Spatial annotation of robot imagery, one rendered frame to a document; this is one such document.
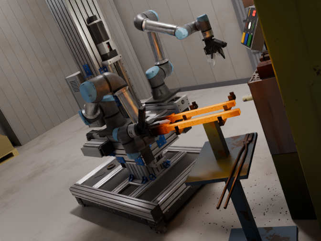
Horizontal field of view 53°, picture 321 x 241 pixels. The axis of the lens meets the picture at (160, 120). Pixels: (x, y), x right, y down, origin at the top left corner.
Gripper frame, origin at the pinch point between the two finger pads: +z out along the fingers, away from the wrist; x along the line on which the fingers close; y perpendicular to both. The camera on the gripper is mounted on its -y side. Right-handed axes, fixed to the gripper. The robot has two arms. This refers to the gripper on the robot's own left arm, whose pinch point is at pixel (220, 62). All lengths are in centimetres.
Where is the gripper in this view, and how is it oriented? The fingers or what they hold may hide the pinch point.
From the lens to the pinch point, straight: 238.4
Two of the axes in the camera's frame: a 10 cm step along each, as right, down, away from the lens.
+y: -6.6, 0.3, 7.5
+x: -6.5, 4.8, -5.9
